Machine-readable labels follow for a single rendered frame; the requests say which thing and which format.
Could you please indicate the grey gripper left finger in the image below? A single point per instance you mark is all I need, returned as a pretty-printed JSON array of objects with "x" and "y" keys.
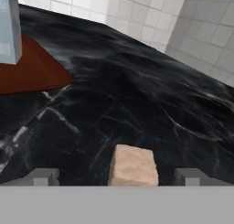
[{"x": 42, "y": 176}]

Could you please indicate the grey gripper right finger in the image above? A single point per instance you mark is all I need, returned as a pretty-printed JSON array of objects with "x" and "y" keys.
[{"x": 191, "y": 176}]

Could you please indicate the reddish brown tray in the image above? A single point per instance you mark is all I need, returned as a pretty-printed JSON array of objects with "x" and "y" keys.
[{"x": 33, "y": 72}]

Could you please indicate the pale blue milk carton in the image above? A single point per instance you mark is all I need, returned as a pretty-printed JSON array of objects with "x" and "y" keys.
[{"x": 9, "y": 26}]

